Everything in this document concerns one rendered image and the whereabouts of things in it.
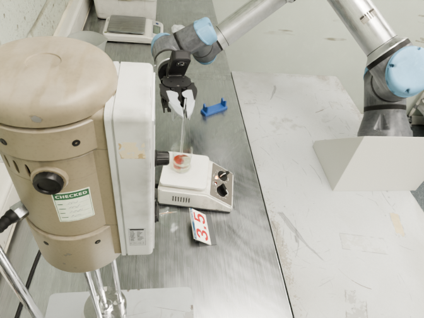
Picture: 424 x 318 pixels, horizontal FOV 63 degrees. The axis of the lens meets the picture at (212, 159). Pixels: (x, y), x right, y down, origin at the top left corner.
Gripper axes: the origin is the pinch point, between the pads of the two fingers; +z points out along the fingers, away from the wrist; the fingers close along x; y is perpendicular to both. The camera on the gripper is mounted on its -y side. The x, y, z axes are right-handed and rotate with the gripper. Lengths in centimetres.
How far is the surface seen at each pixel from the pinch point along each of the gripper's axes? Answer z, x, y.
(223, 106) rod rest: -32.4, -22.0, 25.8
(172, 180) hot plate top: 6.2, 3.2, 17.2
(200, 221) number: 15.3, -2.7, 23.6
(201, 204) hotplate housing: 10.6, -4.0, 23.0
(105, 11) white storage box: -105, 16, 24
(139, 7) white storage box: -103, 1, 21
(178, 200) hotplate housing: 8.8, 1.9, 22.6
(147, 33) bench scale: -85, -1, 25
